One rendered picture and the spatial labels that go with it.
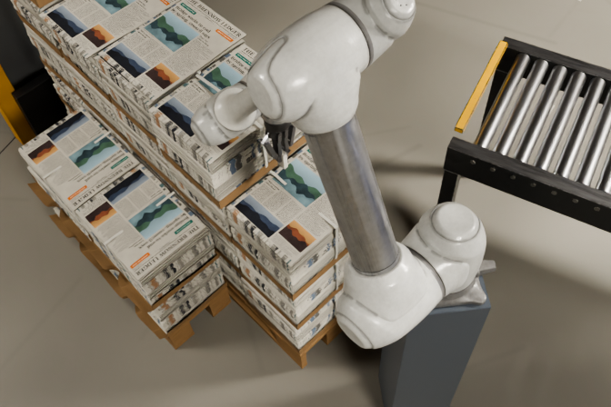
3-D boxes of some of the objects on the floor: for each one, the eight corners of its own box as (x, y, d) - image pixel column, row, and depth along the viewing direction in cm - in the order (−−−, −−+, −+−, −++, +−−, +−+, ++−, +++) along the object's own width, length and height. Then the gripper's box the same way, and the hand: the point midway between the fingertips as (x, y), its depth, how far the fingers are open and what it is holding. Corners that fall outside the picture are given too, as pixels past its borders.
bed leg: (423, 265, 289) (442, 169, 233) (428, 253, 292) (448, 156, 236) (435, 271, 287) (458, 176, 231) (441, 259, 290) (465, 163, 234)
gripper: (285, 92, 191) (290, 145, 210) (248, 119, 186) (257, 171, 206) (304, 106, 188) (307, 159, 207) (267, 134, 183) (275, 185, 202)
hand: (282, 158), depth 203 cm, fingers closed
